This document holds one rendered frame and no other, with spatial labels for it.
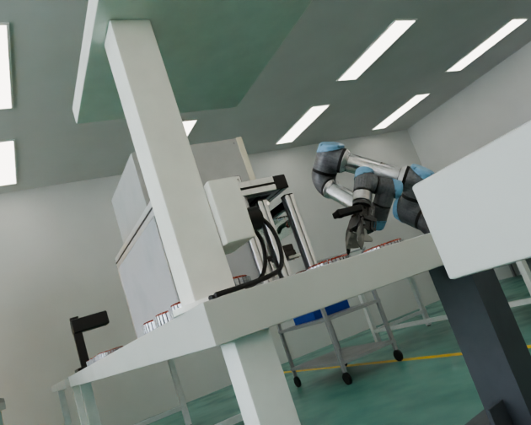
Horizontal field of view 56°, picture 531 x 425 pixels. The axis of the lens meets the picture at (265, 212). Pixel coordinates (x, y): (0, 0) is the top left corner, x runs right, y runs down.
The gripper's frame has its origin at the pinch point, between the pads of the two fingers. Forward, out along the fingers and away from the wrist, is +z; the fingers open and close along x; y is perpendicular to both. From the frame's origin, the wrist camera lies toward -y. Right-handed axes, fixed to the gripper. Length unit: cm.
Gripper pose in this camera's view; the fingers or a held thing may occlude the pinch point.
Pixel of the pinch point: (353, 249)
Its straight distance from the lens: 190.5
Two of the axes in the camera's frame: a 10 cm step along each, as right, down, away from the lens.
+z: -1.5, 9.0, -4.1
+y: 9.0, 3.0, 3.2
